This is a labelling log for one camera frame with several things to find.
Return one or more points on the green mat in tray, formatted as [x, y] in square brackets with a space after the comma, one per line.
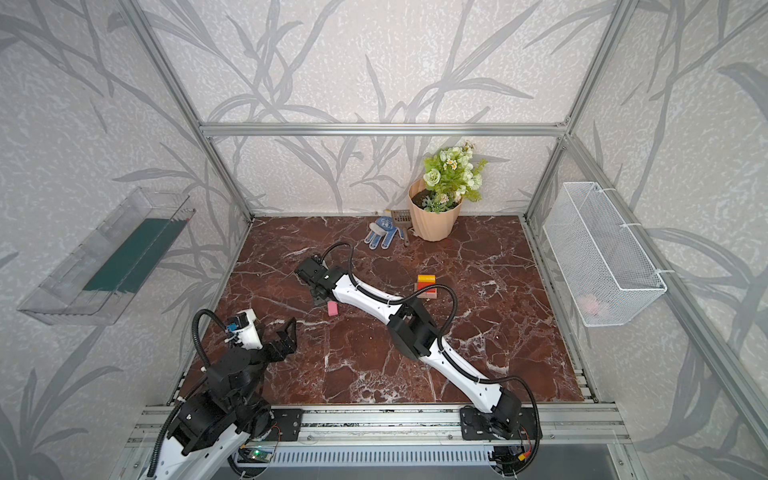
[131, 264]

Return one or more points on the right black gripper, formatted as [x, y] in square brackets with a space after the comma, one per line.
[308, 270]

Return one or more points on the pink item in basket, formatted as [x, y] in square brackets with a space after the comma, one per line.
[591, 306]

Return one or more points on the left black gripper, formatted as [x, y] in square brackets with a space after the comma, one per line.
[274, 346]

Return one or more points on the aluminium front rail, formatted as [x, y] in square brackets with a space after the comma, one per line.
[438, 424]

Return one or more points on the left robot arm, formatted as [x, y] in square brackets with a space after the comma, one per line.
[212, 424]

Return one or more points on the beige flower pot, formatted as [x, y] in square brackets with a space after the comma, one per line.
[430, 226]

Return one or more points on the left controller board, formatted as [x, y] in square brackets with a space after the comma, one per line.
[255, 455]

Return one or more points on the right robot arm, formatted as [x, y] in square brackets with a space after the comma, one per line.
[495, 413]

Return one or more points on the white wire mesh basket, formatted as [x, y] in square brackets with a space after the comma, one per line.
[598, 253]

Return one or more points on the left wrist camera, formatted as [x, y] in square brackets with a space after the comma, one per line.
[242, 331]

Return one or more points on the green white artificial flowers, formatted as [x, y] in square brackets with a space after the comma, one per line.
[451, 176]

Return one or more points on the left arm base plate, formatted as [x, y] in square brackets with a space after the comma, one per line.
[286, 427]

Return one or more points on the aluminium frame crossbar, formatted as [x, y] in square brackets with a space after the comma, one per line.
[382, 129]

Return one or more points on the blue white garden glove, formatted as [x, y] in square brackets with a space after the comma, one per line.
[381, 233]

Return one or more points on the small brown rake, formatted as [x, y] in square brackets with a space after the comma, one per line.
[402, 221]

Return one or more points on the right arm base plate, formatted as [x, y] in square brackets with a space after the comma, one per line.
[477, 426]

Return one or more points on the clear plastic wall tray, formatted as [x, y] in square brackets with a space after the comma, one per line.
[61, 299]

